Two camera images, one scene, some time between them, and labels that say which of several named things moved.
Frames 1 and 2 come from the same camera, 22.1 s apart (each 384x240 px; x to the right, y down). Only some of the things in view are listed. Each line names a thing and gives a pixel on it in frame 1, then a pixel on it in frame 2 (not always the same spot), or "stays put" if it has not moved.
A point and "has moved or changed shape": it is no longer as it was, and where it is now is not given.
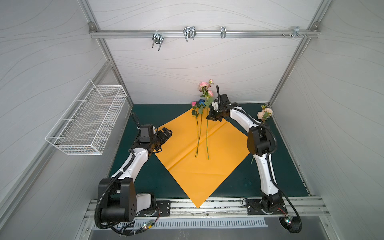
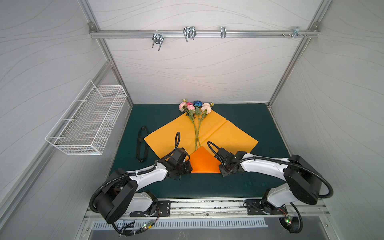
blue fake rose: [202, 103] -> [198, 104]
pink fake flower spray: [207, 92] -> [189, 109]
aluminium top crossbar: [148, 33] stays put
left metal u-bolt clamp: [158, 38] stays put
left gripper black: [163, 139] -> [188, 170]
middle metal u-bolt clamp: [189, 32] stays put
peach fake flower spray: [263, 115] -> [206, 108]
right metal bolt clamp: [296, 29] stays put
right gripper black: [216, 111] -> [225, 168]
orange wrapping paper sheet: [201, 153] has moved or changed shape
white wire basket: [83, 128] stays put
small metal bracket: [223, 32] stays put
